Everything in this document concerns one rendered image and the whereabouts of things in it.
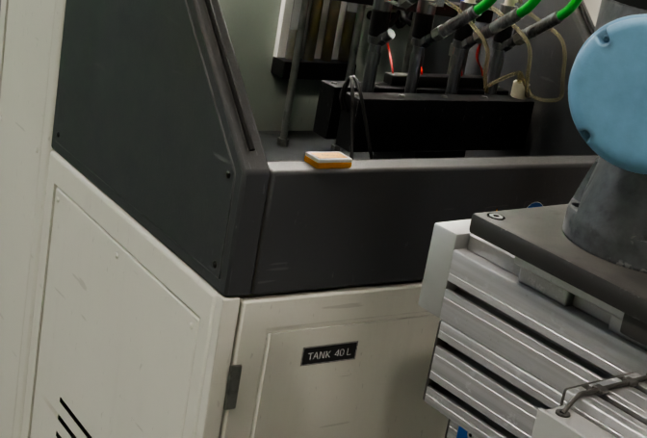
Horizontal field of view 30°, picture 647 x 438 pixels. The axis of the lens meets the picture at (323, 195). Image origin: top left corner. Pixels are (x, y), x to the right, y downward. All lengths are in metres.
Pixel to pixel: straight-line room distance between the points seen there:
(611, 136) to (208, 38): 0.70
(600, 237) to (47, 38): 1.12
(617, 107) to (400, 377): 0.85
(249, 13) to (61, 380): 0.65
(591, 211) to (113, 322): 0.87
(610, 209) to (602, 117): 0.17
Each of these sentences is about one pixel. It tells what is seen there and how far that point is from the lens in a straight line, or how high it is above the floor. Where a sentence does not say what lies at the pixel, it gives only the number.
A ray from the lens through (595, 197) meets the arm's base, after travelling 1.05.
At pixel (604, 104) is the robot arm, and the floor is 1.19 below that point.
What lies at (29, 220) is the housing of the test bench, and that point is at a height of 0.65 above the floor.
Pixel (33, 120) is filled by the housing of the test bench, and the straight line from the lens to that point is 1.99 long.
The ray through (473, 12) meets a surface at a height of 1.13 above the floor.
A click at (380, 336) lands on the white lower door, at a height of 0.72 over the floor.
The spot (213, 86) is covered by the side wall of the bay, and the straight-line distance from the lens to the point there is 1.45.
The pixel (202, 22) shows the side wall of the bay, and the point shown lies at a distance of 1.48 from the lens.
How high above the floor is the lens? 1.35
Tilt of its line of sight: 17 degrees down
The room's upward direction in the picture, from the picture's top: 10 degrees clockwise
